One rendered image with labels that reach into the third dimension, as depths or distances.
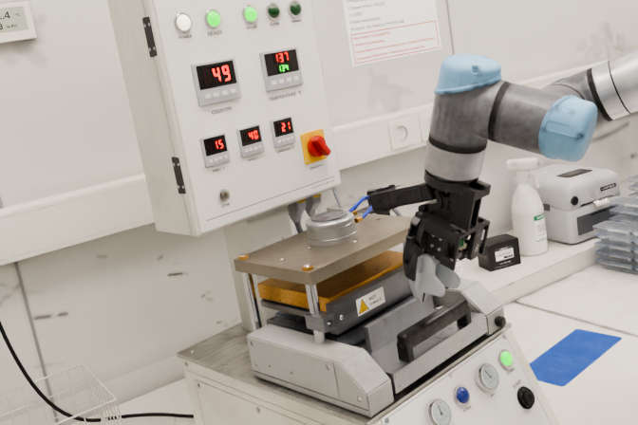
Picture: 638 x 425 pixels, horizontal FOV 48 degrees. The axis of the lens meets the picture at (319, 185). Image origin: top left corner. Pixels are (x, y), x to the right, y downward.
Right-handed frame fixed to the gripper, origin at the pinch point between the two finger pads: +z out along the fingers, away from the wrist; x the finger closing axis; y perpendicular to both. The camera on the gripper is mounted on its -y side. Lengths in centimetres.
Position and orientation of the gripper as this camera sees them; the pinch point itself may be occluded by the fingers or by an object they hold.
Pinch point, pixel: (418, 291)
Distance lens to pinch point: 107.7
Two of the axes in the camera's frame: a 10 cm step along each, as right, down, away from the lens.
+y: 7.0, 3.6, -6.2
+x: 7.1, -2.5, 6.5
